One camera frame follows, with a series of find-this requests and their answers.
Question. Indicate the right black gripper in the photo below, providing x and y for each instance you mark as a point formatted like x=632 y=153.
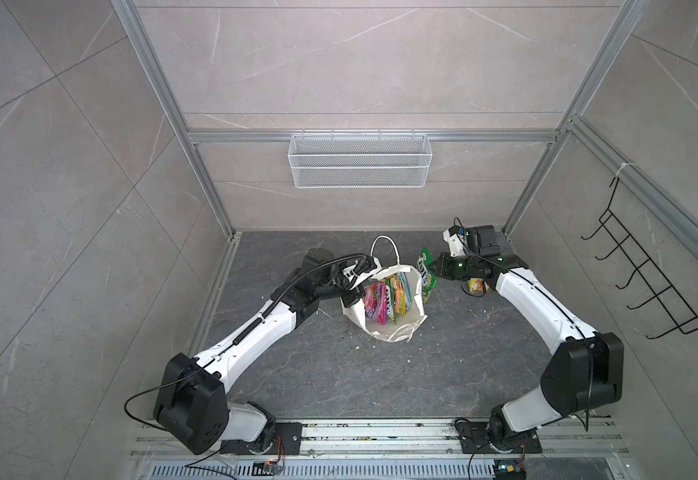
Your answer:
x=443 y=271

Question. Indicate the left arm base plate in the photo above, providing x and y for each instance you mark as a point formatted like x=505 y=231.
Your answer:
x=285 y=435

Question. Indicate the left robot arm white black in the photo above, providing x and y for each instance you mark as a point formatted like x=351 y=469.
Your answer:
x=192 y=401

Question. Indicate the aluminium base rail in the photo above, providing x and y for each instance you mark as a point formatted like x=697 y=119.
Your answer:
x=394 y=448

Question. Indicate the pink purple snack packet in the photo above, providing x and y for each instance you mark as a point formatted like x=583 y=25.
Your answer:
x=376 y=303

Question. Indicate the black wire hook rack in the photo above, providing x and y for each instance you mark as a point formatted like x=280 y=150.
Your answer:
x=661 y=290

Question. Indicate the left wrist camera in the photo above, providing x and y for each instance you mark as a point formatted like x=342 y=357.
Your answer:
x=363 y=270

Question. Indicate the orange yellow snack packet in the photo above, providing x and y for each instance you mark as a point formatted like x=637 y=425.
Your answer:
x=399 y=297

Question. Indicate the white wire mesh basket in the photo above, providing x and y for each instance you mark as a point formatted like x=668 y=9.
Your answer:
x=365 y=161

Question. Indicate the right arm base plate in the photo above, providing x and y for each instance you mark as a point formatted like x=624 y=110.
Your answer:
x=487 y=437

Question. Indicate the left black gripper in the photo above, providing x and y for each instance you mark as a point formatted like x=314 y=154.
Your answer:
x=355 y=295

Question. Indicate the white floral paper bag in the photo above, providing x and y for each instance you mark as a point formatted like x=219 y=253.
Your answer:
x=404 y=328

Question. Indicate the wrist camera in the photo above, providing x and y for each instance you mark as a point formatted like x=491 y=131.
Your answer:
x=456 y=241
x=363 y=270

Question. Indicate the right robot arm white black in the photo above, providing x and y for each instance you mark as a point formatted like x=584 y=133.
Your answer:
x=585 y=370

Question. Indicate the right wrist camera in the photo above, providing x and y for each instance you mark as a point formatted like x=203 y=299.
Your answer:
x=456 y=241

